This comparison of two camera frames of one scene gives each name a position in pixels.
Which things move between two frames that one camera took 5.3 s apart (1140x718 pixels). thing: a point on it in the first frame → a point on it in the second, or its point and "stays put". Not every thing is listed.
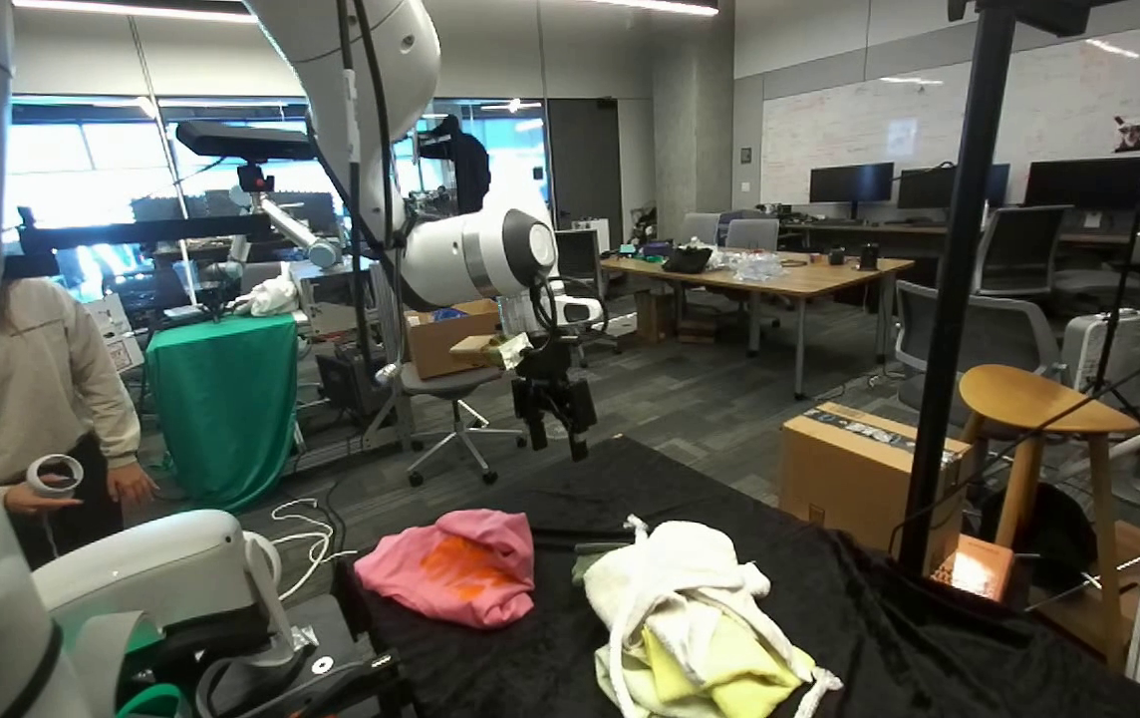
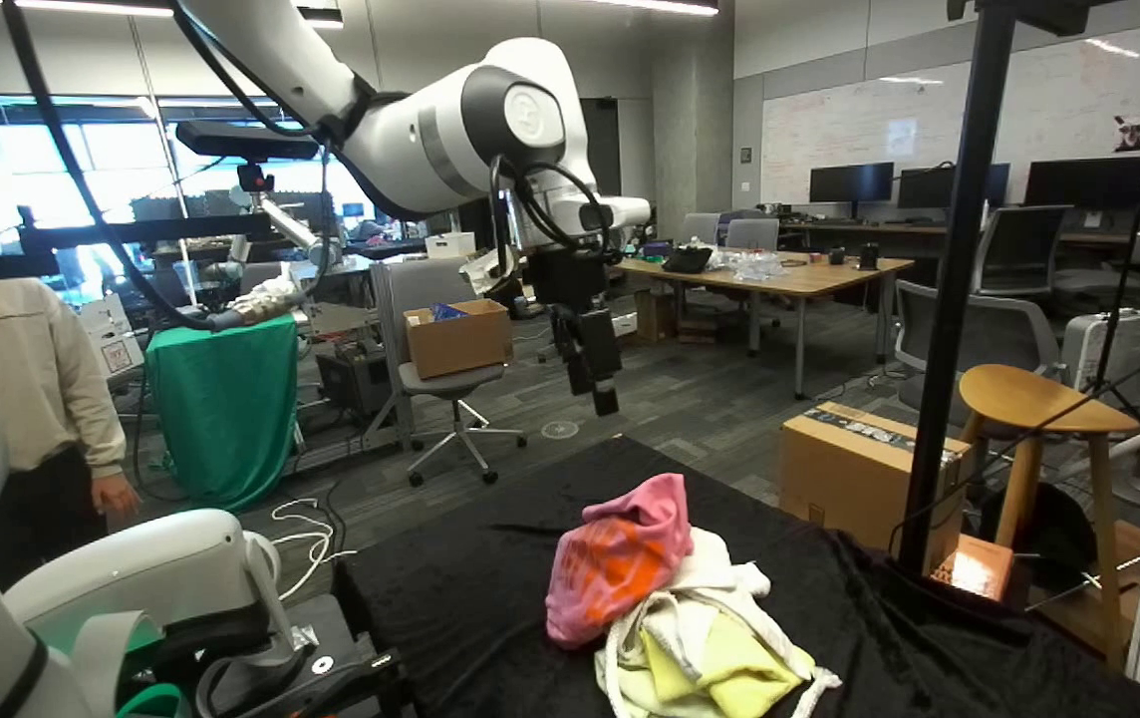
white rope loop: (684, 627) stays put
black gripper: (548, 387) → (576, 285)
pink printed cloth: (473, 570) → (612, 556)
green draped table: (228, 410) stays put
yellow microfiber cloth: (701, 661) stays put
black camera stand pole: (955, 278) stays put
